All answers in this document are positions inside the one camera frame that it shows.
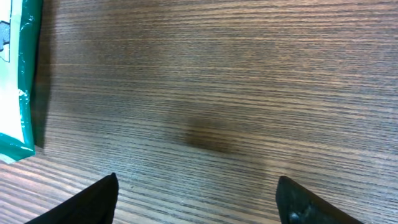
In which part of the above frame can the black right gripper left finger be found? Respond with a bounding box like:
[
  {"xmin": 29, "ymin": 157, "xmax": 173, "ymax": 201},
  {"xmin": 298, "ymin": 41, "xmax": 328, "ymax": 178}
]
[{"xmin": 27, "ymin": 173, "xmax": 119, "ymax": 224}]

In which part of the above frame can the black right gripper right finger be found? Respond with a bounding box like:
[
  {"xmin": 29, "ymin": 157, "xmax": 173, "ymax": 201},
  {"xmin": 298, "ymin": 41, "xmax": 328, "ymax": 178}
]
[{"xmin": 275, "ymin": 176, "xmax": 363, "ymax": 224}]

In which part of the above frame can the green 3M glove package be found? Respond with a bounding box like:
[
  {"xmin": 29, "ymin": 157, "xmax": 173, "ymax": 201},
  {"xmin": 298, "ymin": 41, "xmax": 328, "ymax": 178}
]
[{"xmin": 1, "ymin": 0, "xmax": 43, "ymax": 164}]

